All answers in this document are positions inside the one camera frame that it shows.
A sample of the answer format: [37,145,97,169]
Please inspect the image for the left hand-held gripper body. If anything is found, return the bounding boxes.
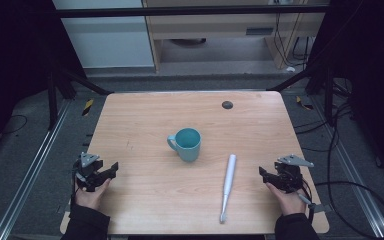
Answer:
[72,152,112,193]

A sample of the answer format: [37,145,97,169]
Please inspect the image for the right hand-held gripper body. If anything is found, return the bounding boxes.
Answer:
[272,153,315,194]

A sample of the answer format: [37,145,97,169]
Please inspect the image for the white electric toothbrush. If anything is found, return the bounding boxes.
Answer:
[218,153,238,225]

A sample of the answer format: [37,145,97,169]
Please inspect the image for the teal mug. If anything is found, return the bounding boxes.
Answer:
[166,127,203,164]

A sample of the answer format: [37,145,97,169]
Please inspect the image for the person's right hand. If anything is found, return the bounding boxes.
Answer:
[265,182,308,217]

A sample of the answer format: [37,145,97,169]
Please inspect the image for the person's left hand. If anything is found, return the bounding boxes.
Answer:
[74,177,113,212]

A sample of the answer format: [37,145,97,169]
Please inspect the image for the yellow black tape strip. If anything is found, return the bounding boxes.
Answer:
[81,98,95,117]
[295,95,315,111]

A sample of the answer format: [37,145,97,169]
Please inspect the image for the black metal stand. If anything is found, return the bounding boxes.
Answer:
[265,65,352,127]
[45,61,114,132]

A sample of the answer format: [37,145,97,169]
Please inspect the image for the dark curtain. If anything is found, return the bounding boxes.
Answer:
[0,0,88,161]
[304,0,384,188]

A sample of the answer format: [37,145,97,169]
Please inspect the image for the white cabinet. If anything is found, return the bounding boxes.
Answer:
[52,0,156,70]

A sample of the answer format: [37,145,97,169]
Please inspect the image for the light wooden desk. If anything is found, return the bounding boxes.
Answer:
[141,0,330,72]

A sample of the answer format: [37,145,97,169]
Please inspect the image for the black horizontal bar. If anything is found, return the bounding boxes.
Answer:
[54,4,330,20]

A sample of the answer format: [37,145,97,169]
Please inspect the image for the grey cable plug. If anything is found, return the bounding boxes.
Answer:
[297,193,333,214]

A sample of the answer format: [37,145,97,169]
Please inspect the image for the aluminium floor rail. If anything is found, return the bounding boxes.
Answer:
[0,99,73,240]
[312,95,384,240]

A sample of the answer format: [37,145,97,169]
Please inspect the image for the black floor cable bundle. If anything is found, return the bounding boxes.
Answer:
[294,78,356,154]

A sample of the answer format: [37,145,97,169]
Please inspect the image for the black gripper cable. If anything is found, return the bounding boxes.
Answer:
[308,180,384,240]

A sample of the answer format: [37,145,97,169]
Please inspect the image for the thin black floor cable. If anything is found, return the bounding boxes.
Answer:
[0,114,29,136]

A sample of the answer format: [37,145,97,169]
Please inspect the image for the black hanging desk cables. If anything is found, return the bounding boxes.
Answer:
[273,12,315,68]

